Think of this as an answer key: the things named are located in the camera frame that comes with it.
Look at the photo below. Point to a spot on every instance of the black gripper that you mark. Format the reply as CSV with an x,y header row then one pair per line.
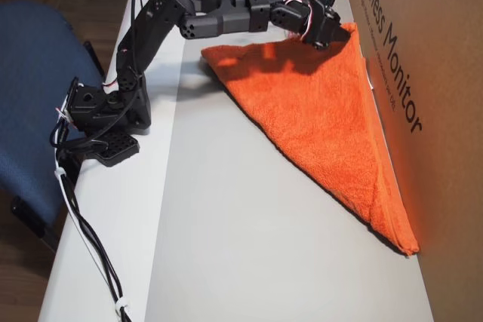
x,y
327,31

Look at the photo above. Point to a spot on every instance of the brown Business Monitor cardboard box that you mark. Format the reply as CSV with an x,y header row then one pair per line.
x,y
434,148

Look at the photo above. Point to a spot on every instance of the grey table mat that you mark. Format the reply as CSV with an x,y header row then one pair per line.
x,y
245,261

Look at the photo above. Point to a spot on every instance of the black perforated table clamp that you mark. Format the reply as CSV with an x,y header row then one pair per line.
x,y
120,146

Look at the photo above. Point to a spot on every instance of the orange terry towel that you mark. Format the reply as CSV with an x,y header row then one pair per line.
x,y
320,111

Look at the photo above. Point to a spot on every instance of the blue fabric office chair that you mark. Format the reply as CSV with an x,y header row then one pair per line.
x,y
30,92

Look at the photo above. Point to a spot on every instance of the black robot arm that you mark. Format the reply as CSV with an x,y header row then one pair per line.
x,y
151,24

